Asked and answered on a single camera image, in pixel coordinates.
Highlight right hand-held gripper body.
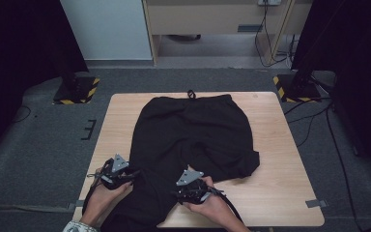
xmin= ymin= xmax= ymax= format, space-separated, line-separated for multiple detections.
xmin=175 ymin=168 xmax=227 ymax=206

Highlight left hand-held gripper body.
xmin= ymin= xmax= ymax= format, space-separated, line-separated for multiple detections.
xmin=94 ymin=153 xmax=133 ymax=191

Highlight black shorts with drawstring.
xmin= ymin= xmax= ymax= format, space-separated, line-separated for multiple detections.
xmin=100 ymin=89 xmax=261 ymax=232

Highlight person's right hand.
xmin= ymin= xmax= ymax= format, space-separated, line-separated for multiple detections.
xmin=182 ymin=175 xmax=237 ymax=227

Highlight person's left hand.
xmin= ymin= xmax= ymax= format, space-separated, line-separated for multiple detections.
xmin=79 ymin=166 xmax=133 ymax=227

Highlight grey tape piece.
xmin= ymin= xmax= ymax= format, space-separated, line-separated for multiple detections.
xmin=304 ymin=198 xmax=329 ymax=209
xmin=66 ymin=199 xmax=85 ymax=213

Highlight black stand with striped base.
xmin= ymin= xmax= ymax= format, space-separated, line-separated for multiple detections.
xmin=52 ymin=47 xmax=101 ymax=106
xmin=272 ymin=47 xmax=324 ymax=104

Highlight dark curtain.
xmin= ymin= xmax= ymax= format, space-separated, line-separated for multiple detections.
xmin=291 ymin=0 xmax=371 ymax=186
xmin=0 ymin=0 xmax=90 ymax=168

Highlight white panel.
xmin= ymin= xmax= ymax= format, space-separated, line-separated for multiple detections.
xmin=60 ymin=0 xmax=154 ymax=62

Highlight light wooden desk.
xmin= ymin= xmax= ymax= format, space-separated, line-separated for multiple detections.
xmin=142 ymin=0 xmax=315 ymax=68

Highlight white power strip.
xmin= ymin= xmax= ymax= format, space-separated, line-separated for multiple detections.
xmin=257 ymin=0 xmax=282 ymax=7

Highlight left hand-held gripper black cable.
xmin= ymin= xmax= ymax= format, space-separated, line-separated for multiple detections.
xmin=81 ymin=167 xmax=110 ymax=217

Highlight hand-held gripper black cable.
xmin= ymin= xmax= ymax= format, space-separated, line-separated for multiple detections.
xmin=81 ymin=167 xmax=110 ymax=217
xmin=210 ymin=186 xmax=244 ymax=224

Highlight right hand-held gripper black cable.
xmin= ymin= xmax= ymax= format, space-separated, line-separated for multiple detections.
xmin=210 ymin=186 xmax=244 ymax=224

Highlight thin black floor cable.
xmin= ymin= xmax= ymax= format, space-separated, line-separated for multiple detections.
xmin=12 ymin=104 xmax=33 ymax=125

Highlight black floor cables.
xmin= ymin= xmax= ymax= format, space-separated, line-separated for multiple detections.
xmin=283 ymin=96 xmax=333 ymax=149

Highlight long black floor cable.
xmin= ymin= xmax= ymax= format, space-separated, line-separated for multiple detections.
xmin=326 ymin=107 xmax=371 ymax=232

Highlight black hanging cables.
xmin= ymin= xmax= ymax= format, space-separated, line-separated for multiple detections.
xmin=253 ymin=0 xmax=297 ymax=70

